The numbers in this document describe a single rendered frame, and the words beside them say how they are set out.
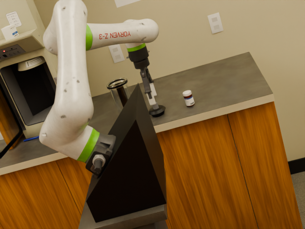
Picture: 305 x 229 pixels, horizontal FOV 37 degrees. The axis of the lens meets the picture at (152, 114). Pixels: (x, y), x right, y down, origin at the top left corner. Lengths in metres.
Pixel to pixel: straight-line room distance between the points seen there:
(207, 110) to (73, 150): 0.82
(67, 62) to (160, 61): 1.37
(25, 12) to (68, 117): 1.09
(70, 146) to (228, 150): 0.98
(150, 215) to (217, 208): 0.94
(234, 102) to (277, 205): 0.65
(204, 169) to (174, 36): 0.88
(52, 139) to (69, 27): 0.39
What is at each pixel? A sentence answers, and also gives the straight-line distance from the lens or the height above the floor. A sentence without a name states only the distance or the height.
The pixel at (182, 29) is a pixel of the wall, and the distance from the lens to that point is 2.79.
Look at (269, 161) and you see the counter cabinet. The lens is 2.38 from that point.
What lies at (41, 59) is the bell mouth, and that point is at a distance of 2.55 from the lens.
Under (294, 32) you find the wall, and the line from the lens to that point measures 2.90.
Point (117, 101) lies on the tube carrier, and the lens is 2.25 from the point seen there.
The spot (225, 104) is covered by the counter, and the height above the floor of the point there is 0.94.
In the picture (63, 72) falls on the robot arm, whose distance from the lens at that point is 1.53.
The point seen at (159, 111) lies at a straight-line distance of 2.26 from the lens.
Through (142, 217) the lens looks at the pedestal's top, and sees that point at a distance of 1.60.
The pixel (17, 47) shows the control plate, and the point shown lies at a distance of 2.42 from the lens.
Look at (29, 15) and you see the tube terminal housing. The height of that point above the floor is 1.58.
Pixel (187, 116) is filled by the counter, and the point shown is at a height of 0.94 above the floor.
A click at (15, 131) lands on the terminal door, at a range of 2.59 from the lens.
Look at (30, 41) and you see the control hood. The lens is 2.38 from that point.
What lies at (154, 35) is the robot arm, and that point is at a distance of 2.04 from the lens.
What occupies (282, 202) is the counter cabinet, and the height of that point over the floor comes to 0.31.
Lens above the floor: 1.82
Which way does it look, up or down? 22 degrees down
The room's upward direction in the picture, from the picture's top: 19 degrees counter-clockwise
